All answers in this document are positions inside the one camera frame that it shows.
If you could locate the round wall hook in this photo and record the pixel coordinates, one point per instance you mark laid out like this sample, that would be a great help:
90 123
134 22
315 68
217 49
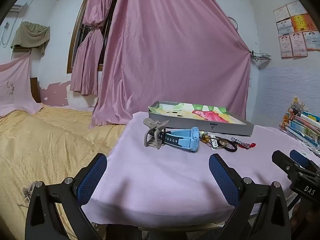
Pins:
232 21

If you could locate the grey hair claw clip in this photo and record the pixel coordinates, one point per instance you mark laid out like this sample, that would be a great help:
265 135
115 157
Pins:
152 135

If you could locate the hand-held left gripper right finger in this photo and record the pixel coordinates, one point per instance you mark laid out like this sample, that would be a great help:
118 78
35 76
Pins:
223 177

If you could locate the wooden headboard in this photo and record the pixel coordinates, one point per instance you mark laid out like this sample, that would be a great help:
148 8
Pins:
34 90

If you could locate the pale pink embroidered cloth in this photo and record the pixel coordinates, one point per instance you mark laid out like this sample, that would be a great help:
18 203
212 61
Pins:
15 85

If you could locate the olive towel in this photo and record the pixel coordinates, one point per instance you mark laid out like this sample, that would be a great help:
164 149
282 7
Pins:
30 35

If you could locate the tied pink curtain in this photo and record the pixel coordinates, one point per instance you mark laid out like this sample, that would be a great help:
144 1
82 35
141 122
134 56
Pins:
87 55

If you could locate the wooden window frame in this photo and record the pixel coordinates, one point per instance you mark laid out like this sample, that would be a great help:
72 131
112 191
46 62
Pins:
71 60

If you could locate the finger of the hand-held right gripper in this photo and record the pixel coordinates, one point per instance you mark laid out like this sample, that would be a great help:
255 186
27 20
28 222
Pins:
298 156
281 158

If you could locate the large pink curtain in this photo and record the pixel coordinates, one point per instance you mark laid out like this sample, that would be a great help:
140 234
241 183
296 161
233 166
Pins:
170 55

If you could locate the beige frayed cloth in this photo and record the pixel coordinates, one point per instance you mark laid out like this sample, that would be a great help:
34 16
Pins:
27 192

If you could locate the colourful painted paper sheet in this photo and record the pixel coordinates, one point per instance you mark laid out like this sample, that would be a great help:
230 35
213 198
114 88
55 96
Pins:
200 113

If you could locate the group of wall certificates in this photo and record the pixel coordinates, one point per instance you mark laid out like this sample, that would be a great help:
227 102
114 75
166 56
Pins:
297 30

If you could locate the light blue wrist watch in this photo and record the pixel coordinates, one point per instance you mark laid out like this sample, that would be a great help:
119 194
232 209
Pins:
186 140

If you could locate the white air conditioner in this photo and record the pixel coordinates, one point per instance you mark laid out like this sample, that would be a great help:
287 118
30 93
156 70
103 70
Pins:
18 8

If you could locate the yellow quilted blanket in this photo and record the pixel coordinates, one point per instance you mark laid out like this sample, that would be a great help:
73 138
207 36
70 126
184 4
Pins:
50 142

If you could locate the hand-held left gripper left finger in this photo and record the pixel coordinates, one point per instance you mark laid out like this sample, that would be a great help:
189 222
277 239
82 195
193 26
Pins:
91 177

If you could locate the light pink table cloth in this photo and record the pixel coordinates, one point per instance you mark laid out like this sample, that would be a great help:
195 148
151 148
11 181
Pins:
162 175

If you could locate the yellow hair clip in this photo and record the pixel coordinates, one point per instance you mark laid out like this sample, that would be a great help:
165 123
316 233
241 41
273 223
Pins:
205 139

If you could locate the stack of colourful books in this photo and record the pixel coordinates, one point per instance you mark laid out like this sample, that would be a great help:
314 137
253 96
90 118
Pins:
303 127

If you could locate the grey shallow box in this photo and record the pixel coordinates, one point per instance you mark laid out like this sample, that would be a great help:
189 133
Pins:
200 127

